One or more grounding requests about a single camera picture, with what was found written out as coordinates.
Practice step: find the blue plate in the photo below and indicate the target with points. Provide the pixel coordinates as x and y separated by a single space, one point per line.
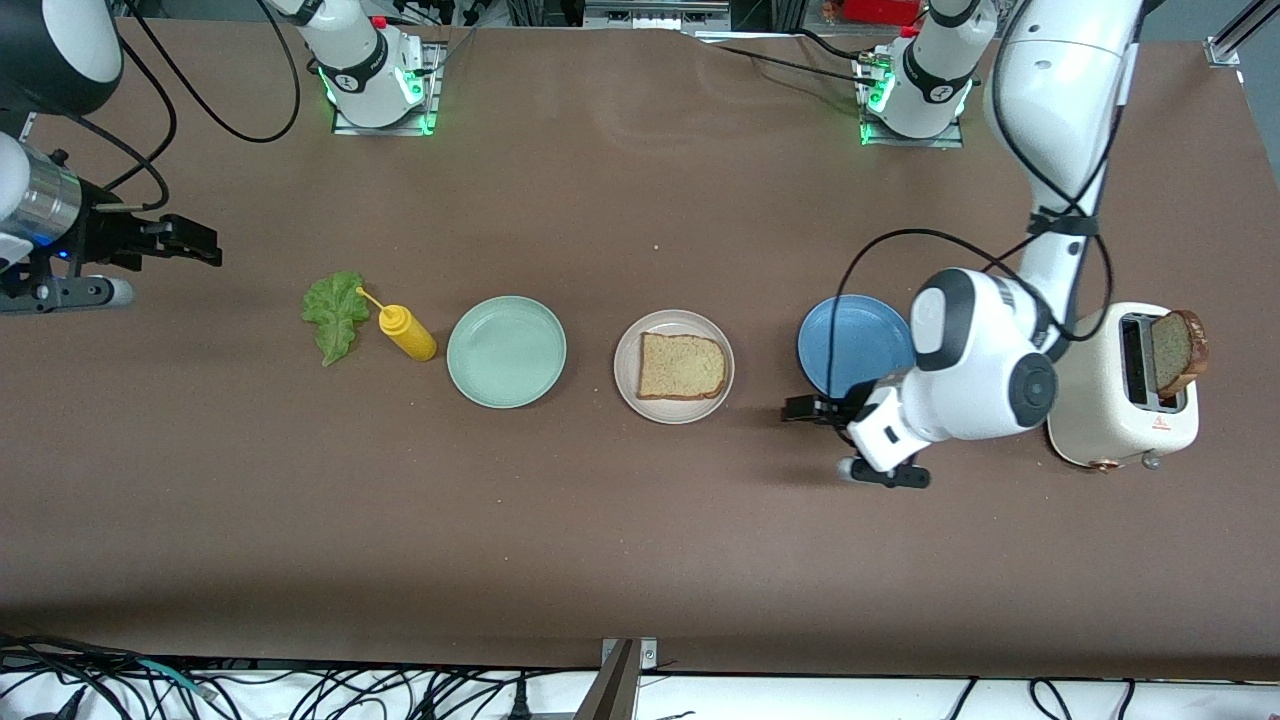
850 345

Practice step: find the yellow mustard squeeze bottle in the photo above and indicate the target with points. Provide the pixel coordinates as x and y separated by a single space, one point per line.
408 335

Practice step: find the green lettuce leaf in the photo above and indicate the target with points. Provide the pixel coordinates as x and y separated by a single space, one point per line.
335 315

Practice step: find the cream white toaster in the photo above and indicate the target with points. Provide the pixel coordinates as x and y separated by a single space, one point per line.
1120 430

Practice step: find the grey metal device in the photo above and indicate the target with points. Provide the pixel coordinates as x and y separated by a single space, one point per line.
650 15

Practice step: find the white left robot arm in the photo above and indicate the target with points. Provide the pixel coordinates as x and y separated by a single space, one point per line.
970 390

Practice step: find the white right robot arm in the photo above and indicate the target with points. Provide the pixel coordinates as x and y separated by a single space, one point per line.
360 60

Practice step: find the mint green plate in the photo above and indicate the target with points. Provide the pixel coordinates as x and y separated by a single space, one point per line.
506 352

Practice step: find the red box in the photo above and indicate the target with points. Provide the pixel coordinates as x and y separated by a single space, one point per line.
880 10

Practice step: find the silver corner bracket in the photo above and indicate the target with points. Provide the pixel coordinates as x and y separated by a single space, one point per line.
648 655

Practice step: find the beige plate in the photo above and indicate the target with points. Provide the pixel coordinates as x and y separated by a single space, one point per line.
626 385

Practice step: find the grey metal bar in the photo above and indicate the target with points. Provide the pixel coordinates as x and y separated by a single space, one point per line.
610 695

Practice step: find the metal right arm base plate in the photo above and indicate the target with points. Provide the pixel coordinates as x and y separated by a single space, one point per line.
432 90

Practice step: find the brown bread slice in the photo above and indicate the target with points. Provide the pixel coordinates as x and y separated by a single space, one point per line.
682 367
1180 350

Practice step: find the aluminium frame profile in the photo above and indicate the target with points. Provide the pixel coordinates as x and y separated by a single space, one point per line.
1222 52

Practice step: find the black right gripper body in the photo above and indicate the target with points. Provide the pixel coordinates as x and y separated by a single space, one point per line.
108 237

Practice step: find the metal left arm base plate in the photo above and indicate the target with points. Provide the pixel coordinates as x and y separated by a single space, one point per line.
945 141

